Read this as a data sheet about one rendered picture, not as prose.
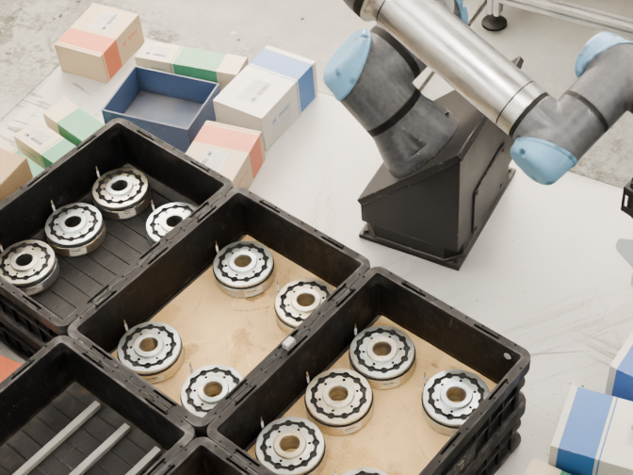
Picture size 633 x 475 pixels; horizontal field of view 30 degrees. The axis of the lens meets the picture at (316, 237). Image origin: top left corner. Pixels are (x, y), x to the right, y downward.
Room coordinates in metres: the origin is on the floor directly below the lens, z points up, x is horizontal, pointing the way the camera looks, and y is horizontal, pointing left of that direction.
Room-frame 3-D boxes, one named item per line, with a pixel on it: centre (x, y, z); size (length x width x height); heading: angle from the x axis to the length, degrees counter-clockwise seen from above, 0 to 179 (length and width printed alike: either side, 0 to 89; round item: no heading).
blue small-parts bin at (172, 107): (1.89, 0.29, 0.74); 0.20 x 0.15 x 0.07; 64
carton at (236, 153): (1.70, 0.17, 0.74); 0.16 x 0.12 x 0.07; 155
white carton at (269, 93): (1.88, 0.07, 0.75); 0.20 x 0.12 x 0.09; 144
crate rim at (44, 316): (1.41, 0.37, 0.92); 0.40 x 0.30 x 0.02; 135
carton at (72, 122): (1.82, 0.43, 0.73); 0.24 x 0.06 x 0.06; 41
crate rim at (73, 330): (1.20, 0.16, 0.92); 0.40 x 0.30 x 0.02; 135
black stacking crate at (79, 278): (1.41, 0.37, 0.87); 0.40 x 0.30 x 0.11; 135
